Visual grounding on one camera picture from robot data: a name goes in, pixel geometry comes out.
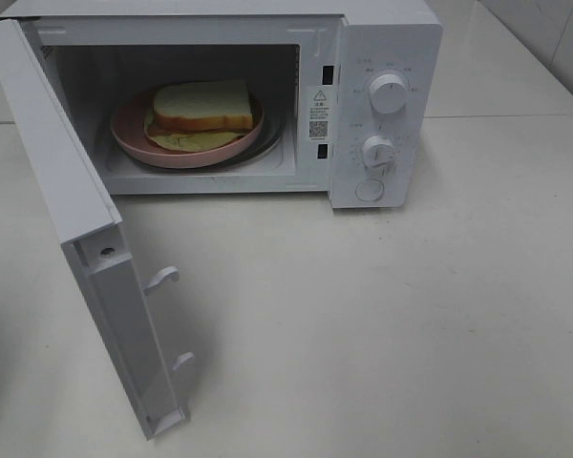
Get white bread sandwich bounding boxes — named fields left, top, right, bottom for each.
left=144, top=80, right=254, bottom=153

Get pink plate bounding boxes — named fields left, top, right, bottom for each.
left=111, top=88, right=268, bottom=169

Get white microwave door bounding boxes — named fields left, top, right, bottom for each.
left=0, top=19, right=195, bottom=439

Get round white door button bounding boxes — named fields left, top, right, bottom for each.
left=355, top=179, right=385, bottom=202

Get glass microwave turntable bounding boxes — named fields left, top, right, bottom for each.
left=119, top=115, right=285, bottom=173

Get lower white timer knob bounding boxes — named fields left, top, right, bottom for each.
left=361, top=135, right=396, bottom=170

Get white warning label sticker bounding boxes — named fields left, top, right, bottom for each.
left=305, top=85, right=336, bottom=142

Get white microwave oven body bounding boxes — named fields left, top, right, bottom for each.
left=0, top=1, right=442, bottom=208

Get upper white power knob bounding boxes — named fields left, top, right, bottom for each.
left=369, top=71, right=409, bottom=115

